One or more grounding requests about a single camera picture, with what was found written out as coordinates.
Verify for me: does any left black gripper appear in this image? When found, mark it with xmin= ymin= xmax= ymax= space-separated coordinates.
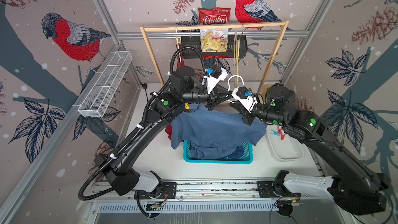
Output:
xmin=181 ymin=85 xmax=235 ymax=112

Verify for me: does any white wire hanger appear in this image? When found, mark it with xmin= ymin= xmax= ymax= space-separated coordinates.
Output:
xmin=175 ymin=26 xmax=181 ymax=49
xmin=227 ymin=75 xmax=245 ymax=91

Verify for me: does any slate blue t-shirt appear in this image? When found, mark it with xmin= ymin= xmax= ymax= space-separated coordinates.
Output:
xmin=171 ymin=104 xmax=266 ymax=160

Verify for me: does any light blue clothespin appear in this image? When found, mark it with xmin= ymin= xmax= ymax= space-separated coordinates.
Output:
xmin=271 ymin=130 xmax=280 ymax=136

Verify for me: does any yellow plastic hanger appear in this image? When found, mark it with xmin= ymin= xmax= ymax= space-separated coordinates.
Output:
xmin=233 ymin=31 xmax=241 ymax=75

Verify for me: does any red clothespin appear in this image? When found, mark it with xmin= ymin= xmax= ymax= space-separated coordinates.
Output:
xmin=277 ymin=126 xmax=286 ymax=141

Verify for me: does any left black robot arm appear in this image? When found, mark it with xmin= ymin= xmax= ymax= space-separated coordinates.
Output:
xmin=78 ymin=46 xmax=232 ymax=201

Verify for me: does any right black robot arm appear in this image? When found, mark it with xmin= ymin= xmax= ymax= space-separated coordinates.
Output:
xmin=230 ymin=84 xmax=388 ymax=216

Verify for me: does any teal plastic basket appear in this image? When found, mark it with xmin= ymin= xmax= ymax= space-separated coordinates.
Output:
xmin=183 ymin=140 xmax=254 ymax=164

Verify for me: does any yellow chips bag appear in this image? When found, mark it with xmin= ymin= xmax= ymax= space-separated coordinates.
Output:
xmin=200 ymin=28 xmax=229 ymax=52

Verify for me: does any dark red t-shirt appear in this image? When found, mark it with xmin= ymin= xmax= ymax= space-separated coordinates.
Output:
xmin=165 ymin=124 xmax=173 ymax=140

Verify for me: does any white plastic tray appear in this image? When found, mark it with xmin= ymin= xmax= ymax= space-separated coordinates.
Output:
xmin=266 ymin=125 xmax=304 ymax=162

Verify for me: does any black ladle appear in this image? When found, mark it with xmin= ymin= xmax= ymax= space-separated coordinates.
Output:
xmin=141 ymin=83 xmax=149 ymax=102

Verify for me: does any red Chuba snack bag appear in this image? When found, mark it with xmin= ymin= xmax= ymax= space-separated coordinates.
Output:
xmin=198 ymin=7 xmax=231 ymax=25

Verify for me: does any wooden clothes rack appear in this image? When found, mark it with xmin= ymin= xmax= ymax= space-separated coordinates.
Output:
xmin=139 ymin=19 xmax=290 ymax=95

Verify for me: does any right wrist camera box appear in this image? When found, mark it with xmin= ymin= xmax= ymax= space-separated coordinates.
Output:
xmin=231 ymin=87 xmax=259 ymax=113

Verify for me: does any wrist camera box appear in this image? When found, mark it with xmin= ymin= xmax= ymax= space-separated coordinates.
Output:
xmin=203 ymin=64 xmax=228 ymax=94
xmin=231 ymin=87 xmax=259 ymax=113

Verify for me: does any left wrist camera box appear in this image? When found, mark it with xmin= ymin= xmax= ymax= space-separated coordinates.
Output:
xmin=203 ymin=64 xmax=228 ymax=94

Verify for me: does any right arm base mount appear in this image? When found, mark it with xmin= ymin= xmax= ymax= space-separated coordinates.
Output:
xmin=257 ymin=181 xmax=301 ymax=199

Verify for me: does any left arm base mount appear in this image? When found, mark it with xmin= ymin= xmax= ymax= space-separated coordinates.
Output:
xmin=137 ymin=182 xmax=177 ymax=200

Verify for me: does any white wire shelf basket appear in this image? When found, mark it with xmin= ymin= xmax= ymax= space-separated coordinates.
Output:
xmin=78 ymin=51 xmax=132 ymax=118

